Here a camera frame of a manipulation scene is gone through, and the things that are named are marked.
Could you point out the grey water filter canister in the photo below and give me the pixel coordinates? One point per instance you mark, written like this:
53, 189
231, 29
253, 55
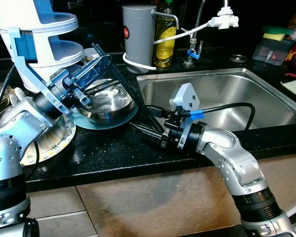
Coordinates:
138, 44

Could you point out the black chopstick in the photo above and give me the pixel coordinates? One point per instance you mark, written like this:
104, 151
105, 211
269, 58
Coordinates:
133, 96
101, 88

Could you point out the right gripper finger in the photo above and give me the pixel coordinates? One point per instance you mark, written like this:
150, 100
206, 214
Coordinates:
150, 135
160, 112

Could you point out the stainless steel sink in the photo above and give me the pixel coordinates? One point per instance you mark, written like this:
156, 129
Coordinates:
271, 94

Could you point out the clear plastic container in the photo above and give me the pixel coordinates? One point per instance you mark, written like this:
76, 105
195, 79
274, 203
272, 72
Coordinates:
271, 52

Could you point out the black floor mat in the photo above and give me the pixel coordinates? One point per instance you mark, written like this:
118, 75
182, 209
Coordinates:
212, 233

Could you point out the beige stone kitchen cabinet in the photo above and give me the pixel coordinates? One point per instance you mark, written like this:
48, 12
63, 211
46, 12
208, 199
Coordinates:
138, 202

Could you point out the round metal sink strainer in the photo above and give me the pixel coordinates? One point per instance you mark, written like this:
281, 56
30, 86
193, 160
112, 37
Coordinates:
238, 58

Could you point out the yellow green sponge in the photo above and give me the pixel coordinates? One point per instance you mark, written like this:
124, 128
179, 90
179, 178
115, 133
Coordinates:
274, 36

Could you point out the white faucet diverter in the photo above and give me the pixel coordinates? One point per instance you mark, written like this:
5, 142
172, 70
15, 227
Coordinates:
222, 20

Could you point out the teal plate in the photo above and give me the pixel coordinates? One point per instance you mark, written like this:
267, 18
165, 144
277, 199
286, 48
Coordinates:
89, 125

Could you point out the wide steel bowl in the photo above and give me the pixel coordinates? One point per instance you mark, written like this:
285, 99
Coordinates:
108, 106

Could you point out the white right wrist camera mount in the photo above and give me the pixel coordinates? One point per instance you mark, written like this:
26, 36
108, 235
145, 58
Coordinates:
185, 96

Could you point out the floral patterned plate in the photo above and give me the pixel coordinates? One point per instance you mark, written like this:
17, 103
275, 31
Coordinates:
54, 143

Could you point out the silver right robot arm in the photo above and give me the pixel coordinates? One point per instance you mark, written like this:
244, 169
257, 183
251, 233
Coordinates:
232, 158

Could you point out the yellow cooking oil bottle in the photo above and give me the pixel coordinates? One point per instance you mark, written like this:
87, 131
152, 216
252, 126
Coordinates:
164, 49

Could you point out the white tiered plastic rack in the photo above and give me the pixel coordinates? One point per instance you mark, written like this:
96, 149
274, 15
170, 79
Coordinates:
39, 29

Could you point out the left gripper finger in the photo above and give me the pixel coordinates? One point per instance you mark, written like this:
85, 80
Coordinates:
93, 69
85, 96

